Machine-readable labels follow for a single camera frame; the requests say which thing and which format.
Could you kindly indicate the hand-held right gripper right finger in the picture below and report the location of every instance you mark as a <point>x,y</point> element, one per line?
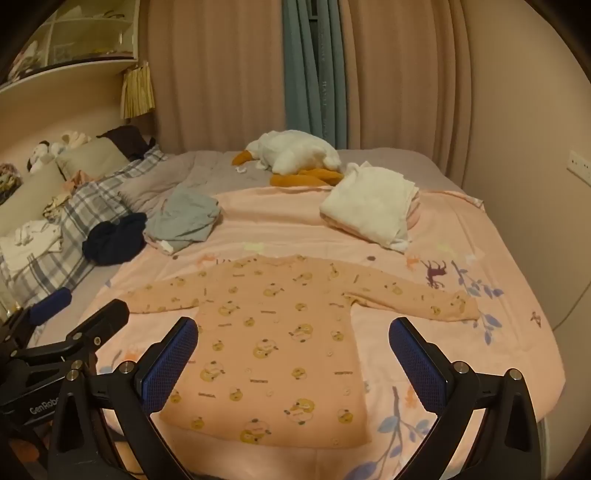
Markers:
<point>418,367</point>

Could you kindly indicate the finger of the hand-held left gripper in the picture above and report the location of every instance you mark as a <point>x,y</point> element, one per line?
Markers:
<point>51,304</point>
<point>104,318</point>

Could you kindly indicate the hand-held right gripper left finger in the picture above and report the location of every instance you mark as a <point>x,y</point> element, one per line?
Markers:
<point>170,367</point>

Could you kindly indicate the pink cartoon print shirt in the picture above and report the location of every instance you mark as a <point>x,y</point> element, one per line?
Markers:
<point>277,332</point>

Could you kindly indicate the white small clothes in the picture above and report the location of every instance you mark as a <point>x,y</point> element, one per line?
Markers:
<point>27,240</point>

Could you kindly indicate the stack of white folded clothes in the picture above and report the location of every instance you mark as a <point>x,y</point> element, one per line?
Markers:
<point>369,203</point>

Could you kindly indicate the dark navy garment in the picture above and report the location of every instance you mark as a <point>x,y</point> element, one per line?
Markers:
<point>115,240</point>

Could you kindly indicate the beige pillow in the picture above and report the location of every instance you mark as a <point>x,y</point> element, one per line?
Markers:
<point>27,198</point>
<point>92,154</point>

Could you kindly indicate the grey crumpled garment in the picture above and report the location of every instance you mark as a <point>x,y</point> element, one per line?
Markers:
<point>184,217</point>

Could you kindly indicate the small plush toys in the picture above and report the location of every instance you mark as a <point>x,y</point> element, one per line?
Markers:
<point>55,147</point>

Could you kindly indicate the dark brown cloth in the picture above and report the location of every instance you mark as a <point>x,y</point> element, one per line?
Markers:
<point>129,138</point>

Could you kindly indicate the pink printed blanket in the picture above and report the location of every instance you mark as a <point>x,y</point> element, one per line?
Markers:
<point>286,221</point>

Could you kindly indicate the white goose plush toy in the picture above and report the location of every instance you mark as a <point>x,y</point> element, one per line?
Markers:
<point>295,152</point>

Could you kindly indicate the white shelf cabinet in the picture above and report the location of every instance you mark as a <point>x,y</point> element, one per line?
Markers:
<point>69,37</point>

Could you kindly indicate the pink curtain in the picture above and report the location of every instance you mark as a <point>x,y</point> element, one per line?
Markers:
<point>217,74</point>
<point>406,74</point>

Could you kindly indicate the teal curtain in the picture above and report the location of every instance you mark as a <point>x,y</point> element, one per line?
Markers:
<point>309,69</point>

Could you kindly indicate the white wall socket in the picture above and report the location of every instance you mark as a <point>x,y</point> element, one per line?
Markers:
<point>581,165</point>

